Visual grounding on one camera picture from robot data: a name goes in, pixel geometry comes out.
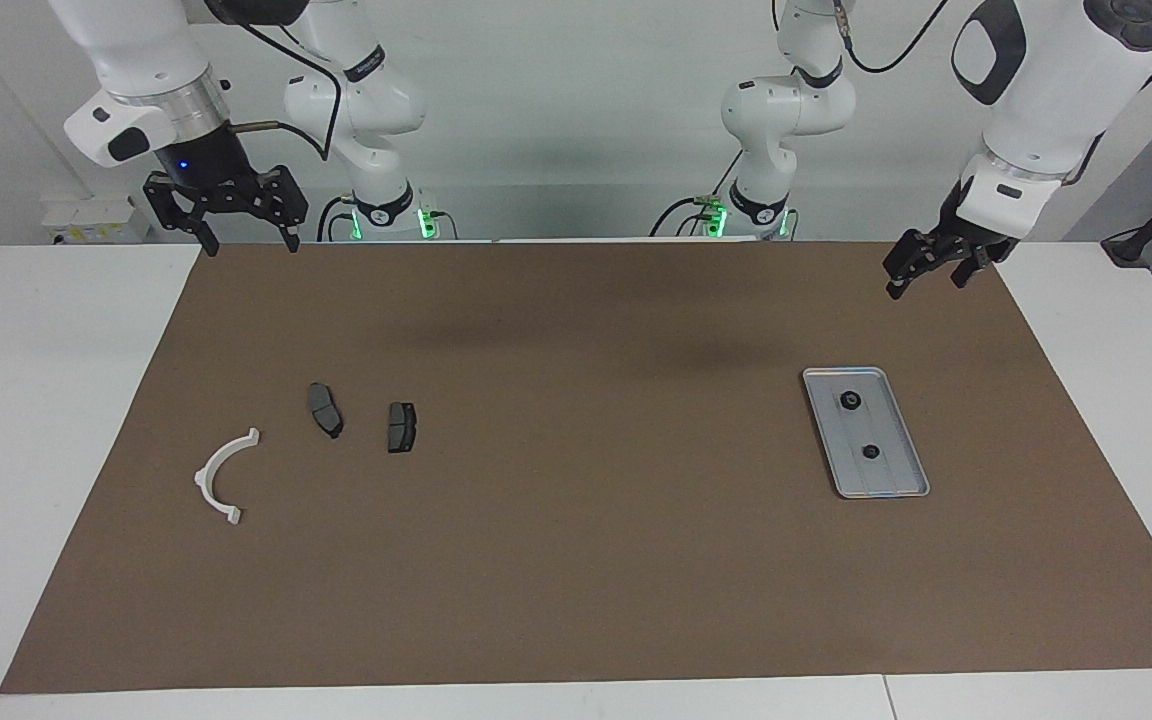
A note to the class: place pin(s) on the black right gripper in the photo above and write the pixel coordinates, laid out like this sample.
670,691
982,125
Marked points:
206,170

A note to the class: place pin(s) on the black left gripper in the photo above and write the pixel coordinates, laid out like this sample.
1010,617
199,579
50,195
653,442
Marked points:
968,225

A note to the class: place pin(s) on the large black bearing gear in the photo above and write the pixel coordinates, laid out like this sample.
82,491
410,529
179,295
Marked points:
849,401

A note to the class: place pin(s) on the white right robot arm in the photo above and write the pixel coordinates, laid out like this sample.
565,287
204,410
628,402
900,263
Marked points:
136,50

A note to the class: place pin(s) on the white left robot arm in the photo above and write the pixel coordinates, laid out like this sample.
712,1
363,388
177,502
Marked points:
1046,90

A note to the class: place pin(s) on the silver metal tray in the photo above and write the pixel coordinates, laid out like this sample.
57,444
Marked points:
886,480

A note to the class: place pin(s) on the white power strip box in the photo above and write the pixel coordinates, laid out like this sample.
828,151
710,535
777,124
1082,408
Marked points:
96,220

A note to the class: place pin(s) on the curved dark brake pad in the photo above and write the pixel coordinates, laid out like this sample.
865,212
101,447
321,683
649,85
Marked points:
325,410

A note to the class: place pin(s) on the green terminal connector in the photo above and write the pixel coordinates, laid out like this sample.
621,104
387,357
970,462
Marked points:
708,205

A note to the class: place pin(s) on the rectangular dark brake pad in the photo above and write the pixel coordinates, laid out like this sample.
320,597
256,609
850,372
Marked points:
401,428

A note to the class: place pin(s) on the brown table mat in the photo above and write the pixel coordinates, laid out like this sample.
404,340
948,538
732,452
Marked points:
576,560

